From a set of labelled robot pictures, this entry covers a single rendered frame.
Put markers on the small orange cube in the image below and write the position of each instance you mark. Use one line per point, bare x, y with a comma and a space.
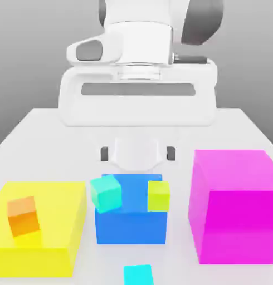
24, 220

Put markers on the large magenta box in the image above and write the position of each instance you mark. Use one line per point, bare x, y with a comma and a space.
236, 222

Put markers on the large yellow box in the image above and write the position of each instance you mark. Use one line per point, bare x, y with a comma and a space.
56, 211

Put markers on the small cyan cube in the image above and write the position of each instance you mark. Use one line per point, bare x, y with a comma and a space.
138, 275

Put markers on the small teal cube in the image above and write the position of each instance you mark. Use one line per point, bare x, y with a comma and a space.
106, 196

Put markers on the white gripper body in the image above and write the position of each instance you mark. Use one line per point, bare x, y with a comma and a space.
136, 109

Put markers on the large blue box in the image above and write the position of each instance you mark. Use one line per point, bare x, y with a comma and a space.
131, 227

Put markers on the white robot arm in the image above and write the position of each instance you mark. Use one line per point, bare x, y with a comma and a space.
138, 42

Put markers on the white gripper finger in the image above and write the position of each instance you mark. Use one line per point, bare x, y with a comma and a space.
104, 153
171, 153

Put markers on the small lime cube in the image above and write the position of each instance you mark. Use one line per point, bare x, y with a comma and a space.
158, 197

